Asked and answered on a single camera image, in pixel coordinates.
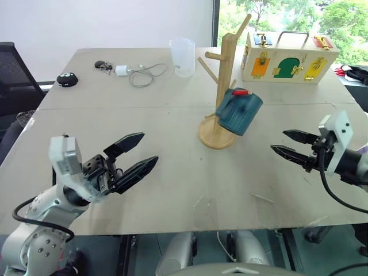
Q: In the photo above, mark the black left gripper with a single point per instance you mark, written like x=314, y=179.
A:
x=97, y=172

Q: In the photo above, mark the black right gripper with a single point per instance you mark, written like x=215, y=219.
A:
x=320, y=155

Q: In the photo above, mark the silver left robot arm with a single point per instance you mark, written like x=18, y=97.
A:
x=43, y=212

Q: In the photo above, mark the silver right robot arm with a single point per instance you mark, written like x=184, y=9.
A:
x=352, y=166

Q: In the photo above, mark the teal ceramic mug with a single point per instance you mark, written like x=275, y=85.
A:
x=240, y=113

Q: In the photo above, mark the red tag on mug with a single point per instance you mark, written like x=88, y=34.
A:
x=241, y=92

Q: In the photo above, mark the wooden mug tree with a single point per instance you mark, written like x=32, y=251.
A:
x=224, y=69

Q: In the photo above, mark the wooden lock puzzle box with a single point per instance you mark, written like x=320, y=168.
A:
x=287, y=63

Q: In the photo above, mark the white charger adapter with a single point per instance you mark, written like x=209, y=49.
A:
x=122, y=70

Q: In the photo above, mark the black bag with red item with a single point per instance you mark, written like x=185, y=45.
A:
x=355, y=73

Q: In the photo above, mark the black round device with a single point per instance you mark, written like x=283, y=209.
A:
x=67, y=79

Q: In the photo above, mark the silver rounded robot leg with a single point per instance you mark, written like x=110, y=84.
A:
x=250, y=247
x=176, y=253

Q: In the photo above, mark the clear plastic measuring cup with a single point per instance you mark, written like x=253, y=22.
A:
x=183, y=57

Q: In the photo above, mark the dark mesh basket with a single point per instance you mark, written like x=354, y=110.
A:
x=25, y=118

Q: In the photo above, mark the grey robot torso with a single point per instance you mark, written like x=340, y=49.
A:
x=235, y=270

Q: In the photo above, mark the black mesh office chair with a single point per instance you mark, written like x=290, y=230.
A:
x=14, y=77

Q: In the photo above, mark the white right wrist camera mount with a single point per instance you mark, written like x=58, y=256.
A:
x=342, y=132

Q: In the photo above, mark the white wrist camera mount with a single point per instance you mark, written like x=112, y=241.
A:
x=342, y=132
x=64, y=161

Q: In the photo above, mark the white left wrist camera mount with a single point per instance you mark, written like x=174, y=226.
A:
x=64, y=161

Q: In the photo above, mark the dark window frame post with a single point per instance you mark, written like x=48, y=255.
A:
x=215, y=23

